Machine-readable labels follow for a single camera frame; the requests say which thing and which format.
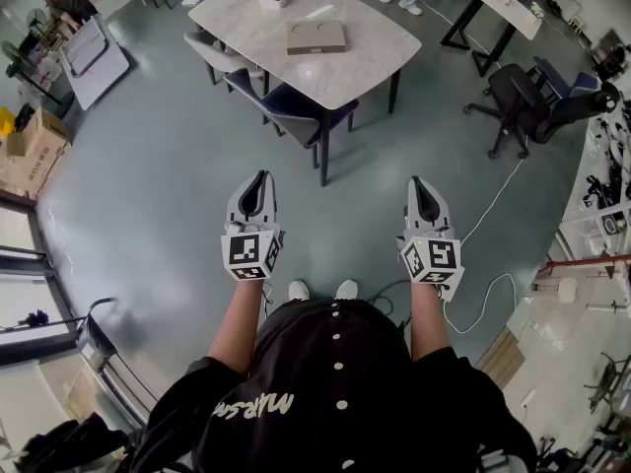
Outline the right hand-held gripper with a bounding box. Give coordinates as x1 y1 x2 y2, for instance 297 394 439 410
395 175 465 303

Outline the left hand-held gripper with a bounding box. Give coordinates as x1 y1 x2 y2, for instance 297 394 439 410
220 169 286 283

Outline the beige box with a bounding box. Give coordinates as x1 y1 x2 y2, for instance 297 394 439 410
285 20 348 57

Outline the person's left forearm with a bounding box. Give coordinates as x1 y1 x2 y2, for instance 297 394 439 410
206 277 270 376

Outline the person's right forearm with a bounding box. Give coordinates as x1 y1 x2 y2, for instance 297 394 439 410
410 281 455 364

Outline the brown cardboard box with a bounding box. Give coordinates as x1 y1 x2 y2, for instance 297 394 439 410
4 107 69 158

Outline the navy dining chair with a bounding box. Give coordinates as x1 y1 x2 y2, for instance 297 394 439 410
224 69 360 169

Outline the person's right white shoe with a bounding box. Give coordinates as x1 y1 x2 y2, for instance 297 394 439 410
334 278 360 301

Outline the black office chair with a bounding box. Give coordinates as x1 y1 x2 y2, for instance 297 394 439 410
462 63 622 161

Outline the grey dining chair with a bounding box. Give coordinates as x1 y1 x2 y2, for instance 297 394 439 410
184 31 270 87

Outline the white shelf rack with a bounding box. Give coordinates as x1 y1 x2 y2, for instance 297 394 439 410
555 86 631 270

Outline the blue office chair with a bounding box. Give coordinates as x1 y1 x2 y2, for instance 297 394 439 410
533 55 600 103

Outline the white folding cart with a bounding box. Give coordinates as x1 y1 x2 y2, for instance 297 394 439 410
57 14 131 111

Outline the person's black buttoned shirt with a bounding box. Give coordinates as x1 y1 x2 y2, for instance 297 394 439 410
130 298 538 473

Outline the large printed cardboard box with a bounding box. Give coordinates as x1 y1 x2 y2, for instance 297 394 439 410
0 135 73 197

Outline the black framed glass door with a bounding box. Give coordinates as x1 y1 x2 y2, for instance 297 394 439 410
0 189 83 367

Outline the yellow bin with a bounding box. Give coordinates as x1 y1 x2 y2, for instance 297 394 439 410
0 106 19 140

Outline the black bag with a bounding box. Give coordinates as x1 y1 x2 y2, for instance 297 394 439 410
14 411 144 473

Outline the white floor cable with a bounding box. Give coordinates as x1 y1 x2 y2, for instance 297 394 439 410
442 157 525 335

